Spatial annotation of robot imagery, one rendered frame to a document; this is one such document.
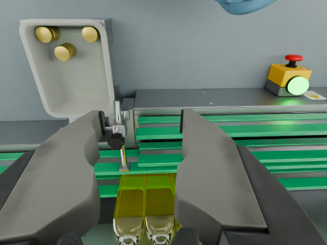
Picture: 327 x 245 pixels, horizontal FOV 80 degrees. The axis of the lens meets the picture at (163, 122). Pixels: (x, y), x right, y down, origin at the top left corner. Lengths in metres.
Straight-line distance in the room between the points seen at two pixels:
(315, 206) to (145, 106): 0.58
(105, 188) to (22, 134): 0.27
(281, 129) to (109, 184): 0.42
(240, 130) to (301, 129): 0.13
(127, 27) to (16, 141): 0.40
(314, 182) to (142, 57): 0.55
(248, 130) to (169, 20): 0.32
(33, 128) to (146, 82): 0.35
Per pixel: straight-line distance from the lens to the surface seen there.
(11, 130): 0.69
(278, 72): 0.61
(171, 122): 0.44
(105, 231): 0.57
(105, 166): 0.48
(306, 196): 0.79
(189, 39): 0.55
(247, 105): 0.52
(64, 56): 0.53
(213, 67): 0.58
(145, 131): 0.41
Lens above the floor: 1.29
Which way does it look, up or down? 60 degrees down
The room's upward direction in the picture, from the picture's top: 174 degrees clockwise
